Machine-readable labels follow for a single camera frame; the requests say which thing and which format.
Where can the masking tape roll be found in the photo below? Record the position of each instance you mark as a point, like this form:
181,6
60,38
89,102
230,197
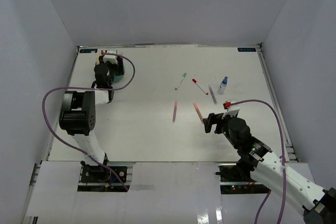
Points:
99,59

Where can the blue spray bottle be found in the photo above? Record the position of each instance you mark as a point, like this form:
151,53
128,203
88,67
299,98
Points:
222,86

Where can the green capped marker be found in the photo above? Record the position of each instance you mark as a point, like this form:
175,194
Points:
180,81

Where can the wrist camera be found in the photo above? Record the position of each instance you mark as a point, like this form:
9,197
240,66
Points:
110,56
231,109

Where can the teal round organizer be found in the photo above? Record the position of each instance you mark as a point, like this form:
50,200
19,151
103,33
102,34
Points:
118,72

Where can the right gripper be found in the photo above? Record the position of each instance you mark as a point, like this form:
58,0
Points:
212,119

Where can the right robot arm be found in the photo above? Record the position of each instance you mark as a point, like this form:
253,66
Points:
261,164

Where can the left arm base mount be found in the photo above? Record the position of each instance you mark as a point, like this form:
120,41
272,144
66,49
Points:
101,180

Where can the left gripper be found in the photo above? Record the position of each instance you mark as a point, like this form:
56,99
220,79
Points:
119,70

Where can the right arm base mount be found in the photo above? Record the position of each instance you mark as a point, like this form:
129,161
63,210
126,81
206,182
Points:
234,182

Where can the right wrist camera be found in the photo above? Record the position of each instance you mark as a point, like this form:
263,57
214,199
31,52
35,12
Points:
231,109

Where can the grey clear pen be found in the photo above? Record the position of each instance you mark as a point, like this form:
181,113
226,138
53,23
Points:
212,94

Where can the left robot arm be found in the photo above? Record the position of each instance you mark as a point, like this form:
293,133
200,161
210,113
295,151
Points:
78,110

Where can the red capped marker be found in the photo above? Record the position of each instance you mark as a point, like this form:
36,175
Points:
200,87

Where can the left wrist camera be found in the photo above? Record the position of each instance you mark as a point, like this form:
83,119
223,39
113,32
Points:
110,56

